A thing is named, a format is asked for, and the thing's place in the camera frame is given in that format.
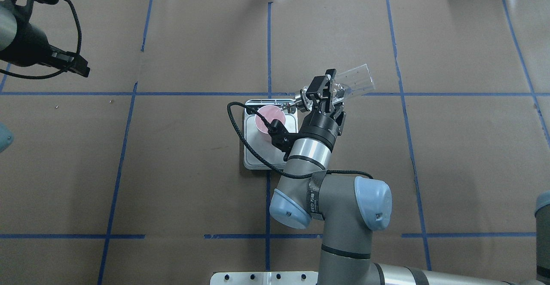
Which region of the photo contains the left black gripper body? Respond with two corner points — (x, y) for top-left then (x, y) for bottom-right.
(47, 45), (91, 78)

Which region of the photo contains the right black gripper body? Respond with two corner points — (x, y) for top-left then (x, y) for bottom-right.
(299, 111), (345, 151)

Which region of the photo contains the glass sauce bottle steel spout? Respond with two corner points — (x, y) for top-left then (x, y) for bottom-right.
(281, 64), (376, 112)

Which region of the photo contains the pink plastic cup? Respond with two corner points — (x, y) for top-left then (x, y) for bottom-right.
(255, 105), (286, 142)

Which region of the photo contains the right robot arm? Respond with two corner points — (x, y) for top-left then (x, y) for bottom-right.
(266, 65), (504, 285)

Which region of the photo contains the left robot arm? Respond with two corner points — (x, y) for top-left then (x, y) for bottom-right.
(0, 0), (91, 80)

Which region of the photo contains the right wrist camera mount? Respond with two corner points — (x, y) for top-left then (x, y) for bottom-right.
(268, 119), (298, 162)

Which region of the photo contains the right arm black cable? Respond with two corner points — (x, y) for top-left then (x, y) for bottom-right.
(227, 101), (373, 180)

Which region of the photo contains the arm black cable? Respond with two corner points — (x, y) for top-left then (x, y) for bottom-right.
(227, 101), (373, 180)
(0, 0), (83, 80)

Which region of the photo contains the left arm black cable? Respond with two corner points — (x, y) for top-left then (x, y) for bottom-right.
(0, 0), (83, 80)

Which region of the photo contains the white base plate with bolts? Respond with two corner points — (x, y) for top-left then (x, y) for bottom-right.
(210, 271), (318, 285)

